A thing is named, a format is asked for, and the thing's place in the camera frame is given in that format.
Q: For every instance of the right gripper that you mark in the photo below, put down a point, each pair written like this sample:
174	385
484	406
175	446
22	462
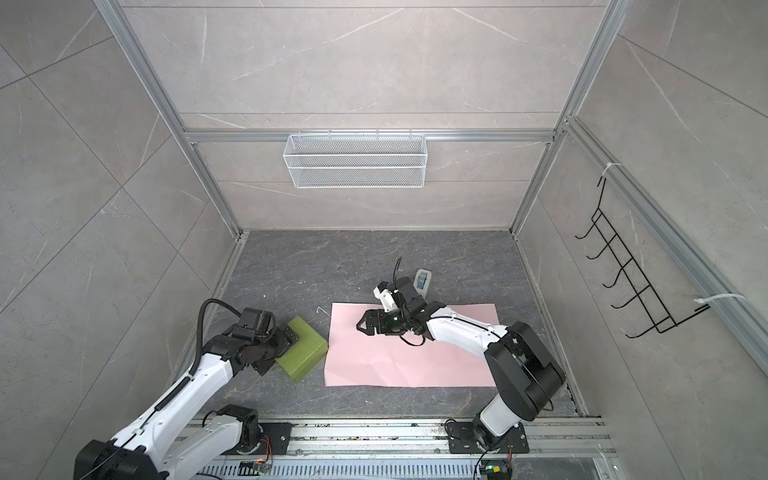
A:
370	315

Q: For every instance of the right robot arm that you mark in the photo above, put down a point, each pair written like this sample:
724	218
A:
525	373

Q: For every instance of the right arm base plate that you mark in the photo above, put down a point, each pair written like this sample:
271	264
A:
473	438

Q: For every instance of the pink wrapping paper sheet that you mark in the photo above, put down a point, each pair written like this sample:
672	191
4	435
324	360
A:
355	359

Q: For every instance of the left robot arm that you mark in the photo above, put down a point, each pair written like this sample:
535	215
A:
150	446

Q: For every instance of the green gift box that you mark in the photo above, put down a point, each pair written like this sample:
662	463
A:
305	353

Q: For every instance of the grey tape dispenser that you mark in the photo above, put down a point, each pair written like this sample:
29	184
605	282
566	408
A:
422	281

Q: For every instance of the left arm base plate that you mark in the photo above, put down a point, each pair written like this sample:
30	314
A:
273	438

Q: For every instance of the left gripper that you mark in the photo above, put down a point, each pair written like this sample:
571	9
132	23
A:
285	343

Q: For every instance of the white wire mesh basket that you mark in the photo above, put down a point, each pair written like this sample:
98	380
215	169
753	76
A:
360	160

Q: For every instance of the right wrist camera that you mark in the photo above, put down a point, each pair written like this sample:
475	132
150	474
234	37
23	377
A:
385	297

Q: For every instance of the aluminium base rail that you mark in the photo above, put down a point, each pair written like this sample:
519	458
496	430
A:
423	448

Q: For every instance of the black wire hook rack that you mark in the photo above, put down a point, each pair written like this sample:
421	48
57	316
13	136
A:
630	272

